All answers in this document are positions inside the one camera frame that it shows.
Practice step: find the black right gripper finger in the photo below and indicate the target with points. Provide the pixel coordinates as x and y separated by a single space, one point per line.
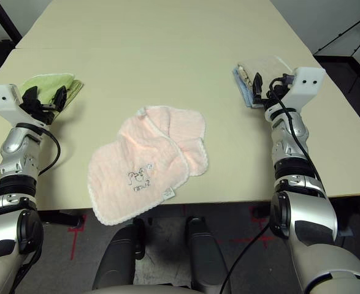
277 88
257 87

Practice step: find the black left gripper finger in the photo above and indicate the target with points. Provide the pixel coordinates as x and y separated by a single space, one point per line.
31 98
60 98

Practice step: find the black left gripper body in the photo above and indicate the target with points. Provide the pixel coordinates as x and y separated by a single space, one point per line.
46 114

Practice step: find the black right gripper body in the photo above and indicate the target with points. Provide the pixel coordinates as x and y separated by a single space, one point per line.
274 97

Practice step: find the pink towel with embroidered print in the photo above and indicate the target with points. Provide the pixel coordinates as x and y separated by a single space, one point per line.
130 153

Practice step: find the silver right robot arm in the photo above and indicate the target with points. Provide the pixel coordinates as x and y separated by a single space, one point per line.
290 144

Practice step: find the green folded towel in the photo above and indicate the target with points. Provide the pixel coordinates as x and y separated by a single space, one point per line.
49 84

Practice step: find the beige folded towel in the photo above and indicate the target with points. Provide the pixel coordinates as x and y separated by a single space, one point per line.
268 65

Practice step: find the black framed side table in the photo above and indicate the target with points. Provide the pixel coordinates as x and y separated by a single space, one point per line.
9 23

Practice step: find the small blue-grey floor box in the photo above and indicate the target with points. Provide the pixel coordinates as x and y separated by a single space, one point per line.
346 232

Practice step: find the grey robot left leg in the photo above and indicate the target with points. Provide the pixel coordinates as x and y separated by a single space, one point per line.
118 254

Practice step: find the grey robot leg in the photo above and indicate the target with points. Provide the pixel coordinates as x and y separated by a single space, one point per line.
118 254
204 254

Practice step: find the grey robot right leg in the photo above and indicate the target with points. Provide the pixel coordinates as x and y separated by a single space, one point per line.
204 254

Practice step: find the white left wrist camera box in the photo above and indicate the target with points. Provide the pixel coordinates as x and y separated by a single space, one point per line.
2 102

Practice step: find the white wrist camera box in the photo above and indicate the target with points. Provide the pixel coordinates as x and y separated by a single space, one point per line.
307 82
2 102

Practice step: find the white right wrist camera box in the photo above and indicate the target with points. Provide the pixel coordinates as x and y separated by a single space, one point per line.
307 82

